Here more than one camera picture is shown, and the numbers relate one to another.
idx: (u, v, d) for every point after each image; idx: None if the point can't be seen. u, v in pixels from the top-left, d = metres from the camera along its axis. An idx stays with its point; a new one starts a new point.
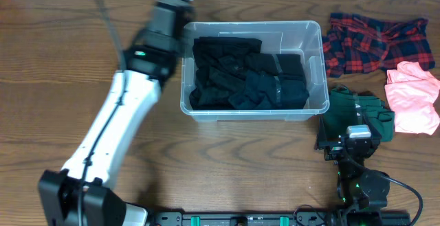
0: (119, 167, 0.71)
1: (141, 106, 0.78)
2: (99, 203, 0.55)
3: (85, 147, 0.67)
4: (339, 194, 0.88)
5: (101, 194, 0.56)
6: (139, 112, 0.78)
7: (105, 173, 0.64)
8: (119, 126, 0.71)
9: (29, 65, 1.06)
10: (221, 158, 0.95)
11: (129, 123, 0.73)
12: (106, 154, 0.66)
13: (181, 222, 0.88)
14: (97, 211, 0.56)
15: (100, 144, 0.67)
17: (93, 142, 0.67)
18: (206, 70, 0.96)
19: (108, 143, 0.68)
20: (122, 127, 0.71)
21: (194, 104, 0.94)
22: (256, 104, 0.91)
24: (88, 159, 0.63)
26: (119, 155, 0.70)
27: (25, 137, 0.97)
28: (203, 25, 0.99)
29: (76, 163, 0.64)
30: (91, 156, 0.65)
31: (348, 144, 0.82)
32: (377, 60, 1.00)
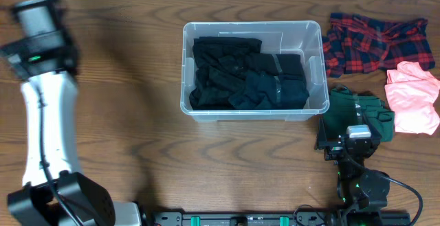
0: (75, 146, 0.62)
1: (67, 95, 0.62)
2: (77, 188, 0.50)
3: (33, 156, 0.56)
4: (339, 194, 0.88)
5: (74, 179, 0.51)
6: (70, 99, 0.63)
7: (66, 163, 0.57)
8: (53, 123, 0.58)
9: None
10: (221, 158, 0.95)
11: (64, 117, 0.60)
12: (57, 150, 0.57)
13: (181, 222, 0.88)
14: (81, 196, 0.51)
15: (46, 143, 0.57)
17: (38, 148, 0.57)
18: (206, 70, 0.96)
19: (55, 137, 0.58)
20: (58, 121, 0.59)
21: (194, 104, 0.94)
22: (256, 104, 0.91)
24: (42, 160, 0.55)
26: (70, 139, 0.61)
27: (25, 137, 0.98)
28: (203, 25, 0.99)
29: (32, 172, 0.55)
30: (45, 157, 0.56)
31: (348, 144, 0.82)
32: (376, 60, 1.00)
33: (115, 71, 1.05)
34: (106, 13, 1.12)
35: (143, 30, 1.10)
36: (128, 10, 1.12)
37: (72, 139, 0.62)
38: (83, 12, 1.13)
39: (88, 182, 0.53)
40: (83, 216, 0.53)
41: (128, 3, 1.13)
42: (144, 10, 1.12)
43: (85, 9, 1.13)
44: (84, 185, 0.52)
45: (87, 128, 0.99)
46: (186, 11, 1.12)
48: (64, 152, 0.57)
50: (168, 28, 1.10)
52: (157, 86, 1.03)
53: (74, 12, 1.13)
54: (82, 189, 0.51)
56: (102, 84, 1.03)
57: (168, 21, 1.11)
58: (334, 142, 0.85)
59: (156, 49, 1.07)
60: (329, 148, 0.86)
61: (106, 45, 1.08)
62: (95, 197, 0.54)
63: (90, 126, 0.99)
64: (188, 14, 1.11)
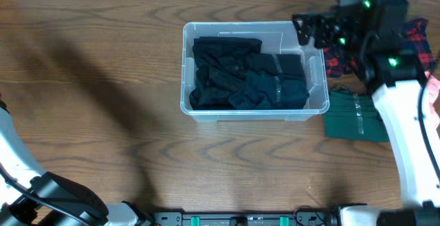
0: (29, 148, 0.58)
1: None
2: (54, 183, 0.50)
3: None
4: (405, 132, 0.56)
5: (48, 178, 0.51)
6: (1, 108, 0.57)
7: (30, 171, 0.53)
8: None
9: (29, 64, 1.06)
10: (222, 158, 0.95)
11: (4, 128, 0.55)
12: (17, 165, 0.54)
13: (181, 222, 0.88)
14: (63, 191, 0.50)
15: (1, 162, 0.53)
17: None
18: (206, 70, 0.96)
19: (5, 154, 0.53)
20: None
21: (194, 104, 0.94)
22: (256, 104, 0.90)
24: (7, 177, 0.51)
26: (19, 143, 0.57)
27: (25, 137, 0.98)
28: (203, 25, 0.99)
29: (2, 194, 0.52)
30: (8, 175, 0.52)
31: None
32: None
33: (115, 71, 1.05)
34: (105, 13, 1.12)
35: (143, 30, 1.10)
36: (128, 10, 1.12)
37: (22, 142, 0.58)
38: (82, 11, 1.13)
39: (66, 180, 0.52)
40: (75, 209, 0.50)
41: (128, 3, 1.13)
42: (144, 10, 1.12)
43: (85, 9, 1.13)
44: (62, 181, 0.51)
45: (87, 128, 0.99)
46: (186, 11, 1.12)
48: (25, 163, 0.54)
50: (168, 28, 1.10)
52: (157, 86, 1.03)
53: (74, 12, 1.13)
54: (62, 184, 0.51)
56: (101, 84, 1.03)
57: (168, 21, 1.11)
58: (331, 12, 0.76)
59: (156, 49, 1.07)
60: (322, 19, 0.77)
61: (105, 45, 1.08)
62: (80, 192, 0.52)
63: (89, 126, 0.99)
64: (188, 14, 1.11)
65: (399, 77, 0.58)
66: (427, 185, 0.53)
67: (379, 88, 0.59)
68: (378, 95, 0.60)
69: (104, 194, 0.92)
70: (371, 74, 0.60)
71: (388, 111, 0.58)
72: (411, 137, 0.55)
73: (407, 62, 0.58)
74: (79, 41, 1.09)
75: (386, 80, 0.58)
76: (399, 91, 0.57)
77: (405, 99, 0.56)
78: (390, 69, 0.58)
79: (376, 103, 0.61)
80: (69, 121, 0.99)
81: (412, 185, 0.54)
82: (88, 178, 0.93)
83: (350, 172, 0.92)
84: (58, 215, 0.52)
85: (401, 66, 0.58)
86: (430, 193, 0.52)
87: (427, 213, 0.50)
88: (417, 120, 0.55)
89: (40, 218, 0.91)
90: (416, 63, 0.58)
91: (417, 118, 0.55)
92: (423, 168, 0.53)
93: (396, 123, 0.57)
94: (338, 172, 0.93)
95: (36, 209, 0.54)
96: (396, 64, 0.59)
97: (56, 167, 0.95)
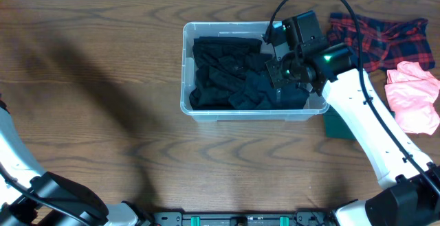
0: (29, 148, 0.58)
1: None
2: (54, 183, 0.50)
3: None
4: (361, 119, 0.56)
5: (48, 178, 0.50)
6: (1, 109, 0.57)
7: (29, 171, 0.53)
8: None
9: (29, 64, 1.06)
10: (221, 158, 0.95)
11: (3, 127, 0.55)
12: (16, 165, 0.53)
13: (181, 222, 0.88)
14: (63, 191, 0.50)
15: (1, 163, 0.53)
17: None
18: (206, 70, 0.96)
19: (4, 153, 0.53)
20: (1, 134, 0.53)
21: (194, 104, 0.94)
22: (256, 104, 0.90)
24: (7, 177, 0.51)
26: (20, 143, 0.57)
27: (24, 137, 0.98)
28: (203, 25, 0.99)
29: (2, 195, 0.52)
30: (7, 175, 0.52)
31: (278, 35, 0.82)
32: (377, 60, 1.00)
33: (114, 71, 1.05)
34: (105, 13, 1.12)
35: (143, 30, 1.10)
36: (128, 10, 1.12)
37: (22, 142, 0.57)
38: (82, 11, 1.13)
39: (65, 180, 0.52)
40: (75, 209, 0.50)
41: (128, 3, 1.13)
42: (144, 10, 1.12)
43: (85, 9, 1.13)
44: (62, 181, 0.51)
45: (87, 128, 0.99)
46: (186, 11, 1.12)
48: (25, 163, 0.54)
50: (168, 28, 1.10)
52: (157, 86, 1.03)
53: (74, 12, 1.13)
54: (61, 184, 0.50)
56: (102, 84, 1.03)
57: (168, 21, 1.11)
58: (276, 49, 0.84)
59: (156, 49, 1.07)
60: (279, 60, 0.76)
61: (105, 46, 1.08)
62: (80, 192, 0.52)
63: (89, 126, 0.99)
64: (188, 14, 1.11)
65: (336, 69, 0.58)
66: (392, 161, 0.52)
67: (324, 84, 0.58)
68: (324, 91, 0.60)
69: (104, 194, 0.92)
70: (313, 75, 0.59)
71: (340, 105, 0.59)
72: (366, 121, 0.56)
73: (339, 52, 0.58)
74: (78, 41, 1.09)
75: (326, 76, 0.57)
76: (342, 80, 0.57)
77: (348, 87, 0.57)
78: (322, 64, 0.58)
79: (326, 98, 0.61)
80: (69, 121, 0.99)
81: (381, 165, 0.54)
82: (88, 178, 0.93)
83: (350, 172, 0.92)
84: (57, 215, 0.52)
85: (335, 58, 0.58)
86: (400, 168, 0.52)
87: (402, 188, 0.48)
88: (367, 103, 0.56)
89: (40, 218, 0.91)
90: (346, 51, 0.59)
91: (366, 102, 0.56)
92: (385, 148, 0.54)
93: (351, 114, 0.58)
94: (338, 172, 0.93)
95: (36, 209, 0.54)
96: (329, 58, 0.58)
97: (55, 167, 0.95)
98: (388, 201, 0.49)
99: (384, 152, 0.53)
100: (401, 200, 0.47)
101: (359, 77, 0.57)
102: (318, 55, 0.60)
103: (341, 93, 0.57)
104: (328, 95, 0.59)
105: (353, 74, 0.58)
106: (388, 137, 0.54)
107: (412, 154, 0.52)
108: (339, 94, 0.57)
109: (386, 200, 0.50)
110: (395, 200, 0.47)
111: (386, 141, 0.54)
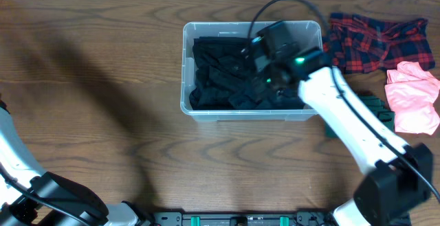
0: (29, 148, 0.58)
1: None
2: (54, 183, 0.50)
3: None
4: (337, 114, 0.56)
5: (48, 178, 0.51)
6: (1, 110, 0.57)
7: (29, 171, 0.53)
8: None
9: (29, 64, 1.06)
10: (221, 158, 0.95)
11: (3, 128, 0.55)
12: (17, 165, 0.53)
13: (181, 222, 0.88)
14: (63, 191, 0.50)
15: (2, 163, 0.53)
17: None
18: (206, 70, 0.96)
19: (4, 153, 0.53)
20: None
21: (194, 104, 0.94)
22: (254, 102, 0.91)
24: (7, 177, 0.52)
26: (20, 143, 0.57)
27: (25, 137, 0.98)
28: (203, 25, 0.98)
29: None
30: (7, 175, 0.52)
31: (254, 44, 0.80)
32: (377, 60, 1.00)
33: (114, 71, 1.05)
34: (105, 13, 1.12)
35: (143, 30, 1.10)
36: (128, 10, 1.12)
37: (22, 142, 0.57)
38: (82, 12, 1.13)
39: (65, 180, 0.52)
40: (75, 209, 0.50)
41: (128, 3, 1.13)
42: (144, 11, 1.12)
43: (85, 9, 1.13)
44: (62, 181, 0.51)
45: (87, 128, 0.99)
46: (186, 11, 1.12)
48: (26, 163, 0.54)
50: (168, 28, 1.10)
52: (157, 86, 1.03)
53: (74, 13, 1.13)
54: (61, 184, 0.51)
56: (102, 84, 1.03)
57: (168, 21, 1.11)
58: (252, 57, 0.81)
59: (156, 49, 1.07)
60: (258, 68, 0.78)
61: (105, 46, 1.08)
62: (80, 192, 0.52)
63: (89, 126, 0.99)
64: (188, 14, 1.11)
65: (309, 71, 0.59)
66: (370, 147, 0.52)
67: (298, 85, 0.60)
68: (300, 93, 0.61)
69: (104, 194, 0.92)
70: (288, 80, 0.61)
71: (315, 103, 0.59)
72: (340, 114, 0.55)
73: (311, 55, 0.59)
74: (79, 41, 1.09)
75: (302, 77, 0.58)
76: (313, 80, 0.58)
77: (322, 87, 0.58)
78: (294, 67, 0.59)
79: (302, 98, 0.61)
80: (69, 121, 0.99)
81: (360, 154, 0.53)
82: (88, 178, 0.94)
83: (350, 172, 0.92)
84: (57, 215, 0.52)
85: (308, 60, 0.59)
86: (378, 153, 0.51)
87: (381, 172, 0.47)
88: (341, 97, 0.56)
89: (40, 218, 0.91)
90: (317, 53, 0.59)
91: (339, 95, 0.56)
92: (361, 136, 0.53)
93: (326, 109, 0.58)
94: (338, 172, 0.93)
95: (36, 209, 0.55)
96: (302, 60, 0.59)
97: (55, 167, 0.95)
98: (370, 187, 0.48)
99: (361, 139, 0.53)
100: (382, 185, 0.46)
101: (329, 75, 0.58)
102: (292, 58, 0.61)
103: (313, 91, 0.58)
104: (306, 95, 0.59)
105: (323, 75, 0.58)
106: (362, 126, 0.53)
107: (387, 139, 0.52)
108: (312, 93, 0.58)
109: (368, 188, 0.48)
110: (377, 186, 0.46)
111: (361, 129, 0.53)
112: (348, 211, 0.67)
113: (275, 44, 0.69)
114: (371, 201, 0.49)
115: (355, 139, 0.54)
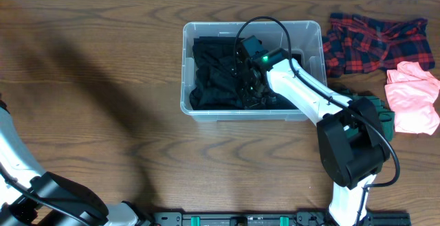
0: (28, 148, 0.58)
1: None
2: (54, 183, 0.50)
3: None
4: (296, 96, 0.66)
5: (48, 178, 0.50)
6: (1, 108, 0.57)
7: (29, 171, 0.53)
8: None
9: (29, 64, 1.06)
10: (221, 158, 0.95)
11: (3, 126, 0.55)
12: (16, 165, 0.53)
13: (181, 222, 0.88)
14: (63, 191, 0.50)
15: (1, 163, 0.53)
17: None
18: (207, 70, 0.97)
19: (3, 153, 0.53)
20: None
21: (194, 104, 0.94)
22: (244, 106, 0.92)
24: (7, 177, 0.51)
26: (20, 143, 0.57)
27: (25, 137, 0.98)
28: (203, 25, 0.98)
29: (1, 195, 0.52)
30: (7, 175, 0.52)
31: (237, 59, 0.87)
32: (377, 60, 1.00)
33: (114, 71, 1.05)
34: (105, 13, 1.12)
35: (143, 30, 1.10)
36: (128, 10, 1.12)
37: (22, 141, 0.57)
38: (82, 11, 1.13)
39: (65, 179, 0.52)
40: (75, 210, 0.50)
41: (128, 3, 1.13)
42: (144, 10, 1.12)
43: (85, 9, 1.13)
44: (62, 181, 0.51)
45: (87, 128, 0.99)
46: (186, 11, 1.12)
48: (25, 163, 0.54)
50: (168, 28, 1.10)
52: (157, 86, 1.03)
53: (74, 12, 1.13)
54: (61, 184, 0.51)
56: (102, 84, 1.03)
57: (168, 21, 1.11)
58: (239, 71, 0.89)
59: (156, 49, 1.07)
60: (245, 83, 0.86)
61: (105, 45, 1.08)
62: (80, 192, 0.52)
63: (89, 126, 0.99)
64: (188, 14, 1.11)
65: (272, 64, 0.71)
66: (319, 107, 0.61)
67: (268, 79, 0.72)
68: (269, 83, 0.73)
69: (104, 194, 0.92)
70: (259, 75, 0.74)
71: (280, 87, 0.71)
72: (297, 91, 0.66)
73: (276, 55, 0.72)
74: (79, 41, 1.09)
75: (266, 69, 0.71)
76: (276, 69, 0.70)
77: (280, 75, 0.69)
78: (262, 64, 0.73)
79: (273, 88, 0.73)
80: (69, 121, 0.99)
81: (313, 113, 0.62)
82: (88, 178, 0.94)
83: None
84: (57, 216, 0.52)
85: (272, 58, 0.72)
86: (324, 111, 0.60)
87: (331, 121, 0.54)
88: (295, 77, 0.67)
89: (40, 218, 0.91)
90: (280, 53, 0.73)
91: (295, 76, 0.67)
92: (311, 100, 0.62)
93: (287, 88, 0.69)
94: None
95: (36, 209, 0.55)
96: (267, 58, 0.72)
97: (54, 167, 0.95)
98: (324, 139, 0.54)
99: (313, 102, 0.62)
100: (330, 132, 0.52)
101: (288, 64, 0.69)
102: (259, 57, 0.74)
103: (277, 78, 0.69)
104: (273, 84, 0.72)
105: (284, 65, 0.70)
106: (311, 91, 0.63)
107: (333, 96, 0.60)
108: (276, 80, 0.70)
109: (324, 141, 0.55)
110: (326, 134, 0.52)
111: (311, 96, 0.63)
112: (340, 201, 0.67)
113: (249, 51, 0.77)
114: (328, 154, 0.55)
115: (309, 105, 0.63)
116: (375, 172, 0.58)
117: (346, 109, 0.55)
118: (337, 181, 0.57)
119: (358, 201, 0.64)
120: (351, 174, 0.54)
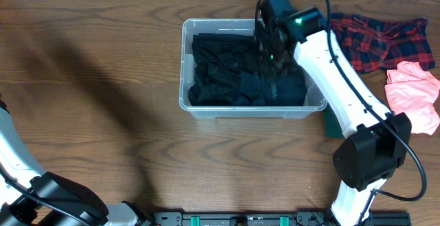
0: (27, 148, 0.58)
1: None
2: (54, 183, 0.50)
3: None
4: (330, 82, 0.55)
5: (48, 179, 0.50)
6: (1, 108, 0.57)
7: (29, 171, 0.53)
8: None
9: (29, 64, 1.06)
10: (221, 158, 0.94)
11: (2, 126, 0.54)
12: (16, 165, 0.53)
13: (181, 222, 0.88)
14: (63, 191, 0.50)
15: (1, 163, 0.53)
17: None
18: (205, 66, 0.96)
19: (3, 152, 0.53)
20: None
21: (193, 100, 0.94)
22: (242, 102, 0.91)
24: (7, 177, 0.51)
26: (20, 143, 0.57)
27: (24, 137, 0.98)
28: (203, 21, 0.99)
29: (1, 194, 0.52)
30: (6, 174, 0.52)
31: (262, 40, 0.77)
32: (377, 60, 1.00)
33: (114, 71, 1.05)
34: (105, 13, 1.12)
35: (143, 30, 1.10)
36: (128, 10, 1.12)
37: (22, 141, 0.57)
38: (82, 11, 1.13)
39: (65, 179, 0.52)
40: (75, 210, 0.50)
41: (128, 2, 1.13)
42: (144, 10, 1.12)
43: (85, 9, 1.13)
44: (62, 181, 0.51)
45: (86, 128, 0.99)
46: (186, 11, 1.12)
48: (25, 163, 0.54)
50: (168, 28, 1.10)
52: (157, 86, 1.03)
53: (74, 12, 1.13)
54: (61, 184, 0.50)
56: (101, 83, 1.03)
57: (168, 21, 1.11)
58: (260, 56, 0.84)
59: (156, 49, 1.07)
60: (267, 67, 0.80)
61: (105, 45, 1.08)
62: (80, 191, 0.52)
63: (89, 126, 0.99)
64: (188, 14, 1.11)
65: (306, 33, 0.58)
66: (354, 113, 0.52)
67: (295, 47, 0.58)
68: (295, 53, 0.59)
69: (104, 194, 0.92)
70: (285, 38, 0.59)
71: (308, 64, 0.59)
72: (332, 79, 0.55)
73: (309, 16, 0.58)
74: (78, 41, 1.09)
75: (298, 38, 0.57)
76: (310, 42, 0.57)
77: (315, 48, 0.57)
78: (291, 27, 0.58)
79: (295, 60, 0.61)
80: (69, 121, 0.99)
81: (343, 116, 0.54)
82: (88, 178, 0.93)
83: None
84: (57, 216, 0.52)
85: (305, 19, 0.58)
86: (361, 119, 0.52)
87: (363, 134, 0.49)
88: (333, 62, 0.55)
89: (40, 218, 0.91)
90: (316, 14, 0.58)
91: (332, 60, 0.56)
92: (347, 99, 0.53)
93: (317, 71, 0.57)
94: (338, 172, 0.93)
95: (36, 209, 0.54)
96: (300, 20, 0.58)
97: (54, 167, 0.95)
98: (350, 151, 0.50)
99: (347, 104, 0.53)
100: (361, 148, 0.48)
101: (326, 38, 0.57)
102: (290, 17, 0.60)
103: (309, 53, 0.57)
104: (298, 56, 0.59)
105: (321, 36, 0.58)
106: (348, 87, 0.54)
107: (372, 106, 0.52)
108: (306, 55, 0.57)
109: (348, 151, 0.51)
110: (356, 148, 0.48)
111: (348, 94, 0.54)
112: (344, 202, 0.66)
113: (274, 11, 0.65)
114: (348, 160, 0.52)
115: (342, 104, 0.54)
116: (386, 178, 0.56)
117: (384, 123, 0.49)
118: (346, 181, 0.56)
119: (363, 203, 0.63)
120: (366, 181, 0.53)
